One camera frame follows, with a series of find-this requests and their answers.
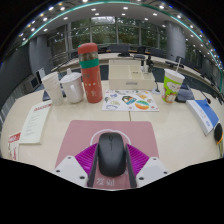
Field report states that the white standing board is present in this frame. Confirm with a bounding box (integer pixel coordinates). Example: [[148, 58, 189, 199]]
[[36, 67, 47, 82]]

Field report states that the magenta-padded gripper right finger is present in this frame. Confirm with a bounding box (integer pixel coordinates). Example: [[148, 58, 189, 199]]
[[124, 143, 170, 189]]

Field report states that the group of dark office chairs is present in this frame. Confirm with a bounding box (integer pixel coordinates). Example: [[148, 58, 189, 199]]
[[96, 43, 221, 86]]

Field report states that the red thermos bottle green band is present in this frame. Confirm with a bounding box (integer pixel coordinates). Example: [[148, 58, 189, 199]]
[[77, 42, 104, 104]]

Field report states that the white paper cup stack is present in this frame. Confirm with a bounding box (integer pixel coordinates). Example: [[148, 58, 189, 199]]
[[40, 71, 65, 106]]

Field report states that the blue and white book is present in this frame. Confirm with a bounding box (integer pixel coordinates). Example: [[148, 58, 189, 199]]
[[185, 98, 220, 136]]

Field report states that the curved conference desk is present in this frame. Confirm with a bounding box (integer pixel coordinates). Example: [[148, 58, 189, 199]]
[[51, 52, 224, 101]]

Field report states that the grey desk microphone unit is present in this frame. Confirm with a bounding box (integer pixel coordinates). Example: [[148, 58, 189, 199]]
[[175, 82, 196, 104]]

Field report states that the red and white leaflet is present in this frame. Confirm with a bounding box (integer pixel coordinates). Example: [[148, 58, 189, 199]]
[[7, 131, 22, 162]]

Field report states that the black handheld microphone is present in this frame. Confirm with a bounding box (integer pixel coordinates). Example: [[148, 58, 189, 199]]
[[213, 122, 224, 158]]

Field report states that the printed paper cup with straw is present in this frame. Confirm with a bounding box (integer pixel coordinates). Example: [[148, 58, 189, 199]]
[[161, 58, 186, 104]]

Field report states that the colourful sticker sheet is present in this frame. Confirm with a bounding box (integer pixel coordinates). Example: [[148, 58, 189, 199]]
[[101, 89, 160, 112]]

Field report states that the pink printed mouse pad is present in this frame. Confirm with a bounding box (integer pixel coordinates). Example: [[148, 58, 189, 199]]
[[54, 119, 160, 191]]

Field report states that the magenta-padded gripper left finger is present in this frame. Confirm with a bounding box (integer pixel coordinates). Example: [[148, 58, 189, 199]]
[[54, 143, 100, 188]]

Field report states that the white floor cabinet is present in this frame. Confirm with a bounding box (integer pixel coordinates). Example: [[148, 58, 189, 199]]
[[28, 75, 42, 94]]

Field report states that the group of ceiling lights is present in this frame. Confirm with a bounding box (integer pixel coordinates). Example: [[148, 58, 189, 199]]
[[18, 0, 224, 68]]

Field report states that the black computer mouse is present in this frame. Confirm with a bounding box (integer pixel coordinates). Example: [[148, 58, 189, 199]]
[[97, 131, 127, 178]]

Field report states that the white cardboard box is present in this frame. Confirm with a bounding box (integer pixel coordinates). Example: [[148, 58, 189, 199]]
[[108, 59, 157, 91]]

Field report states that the white printed booklet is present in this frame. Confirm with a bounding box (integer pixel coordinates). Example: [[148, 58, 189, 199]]
[[18, 102, 53, 145]]

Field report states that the white lidded mug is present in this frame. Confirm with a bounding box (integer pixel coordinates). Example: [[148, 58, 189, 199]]
[[59, 68, 85, 104]]

